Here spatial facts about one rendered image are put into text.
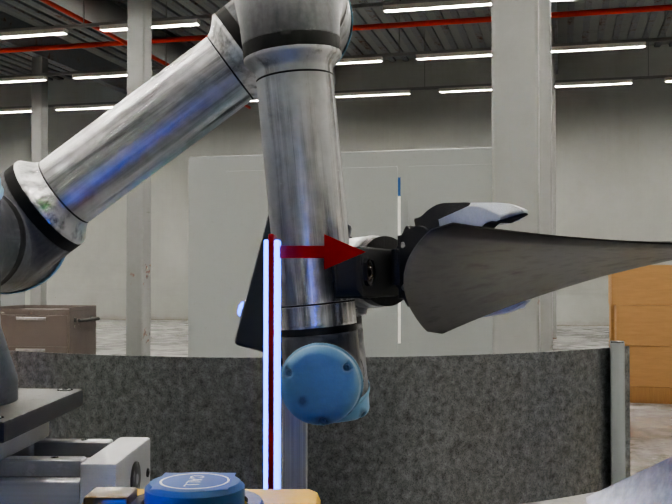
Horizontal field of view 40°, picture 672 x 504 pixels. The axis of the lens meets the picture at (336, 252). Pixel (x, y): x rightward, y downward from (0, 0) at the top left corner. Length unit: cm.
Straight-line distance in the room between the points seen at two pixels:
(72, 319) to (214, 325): 107
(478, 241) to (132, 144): 56
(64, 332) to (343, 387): 643
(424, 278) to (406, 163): 610
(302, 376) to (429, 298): 21
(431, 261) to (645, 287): 810
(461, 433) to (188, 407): 71
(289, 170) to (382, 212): 586
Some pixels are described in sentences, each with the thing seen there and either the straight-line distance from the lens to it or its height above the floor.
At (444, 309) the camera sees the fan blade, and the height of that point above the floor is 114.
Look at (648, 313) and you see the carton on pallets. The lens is 868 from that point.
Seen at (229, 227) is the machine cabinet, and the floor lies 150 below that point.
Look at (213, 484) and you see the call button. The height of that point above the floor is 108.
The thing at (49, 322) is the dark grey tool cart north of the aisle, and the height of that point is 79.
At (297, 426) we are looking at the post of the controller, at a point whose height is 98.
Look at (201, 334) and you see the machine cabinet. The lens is 713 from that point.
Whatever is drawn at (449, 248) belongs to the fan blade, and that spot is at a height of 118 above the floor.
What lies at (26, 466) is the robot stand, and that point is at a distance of 92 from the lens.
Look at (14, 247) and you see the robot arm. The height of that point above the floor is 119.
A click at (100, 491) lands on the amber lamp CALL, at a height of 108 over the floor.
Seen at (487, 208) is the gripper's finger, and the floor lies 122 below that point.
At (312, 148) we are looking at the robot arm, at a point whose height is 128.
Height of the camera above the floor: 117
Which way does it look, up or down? 1 degrees up
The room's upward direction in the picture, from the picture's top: straight up
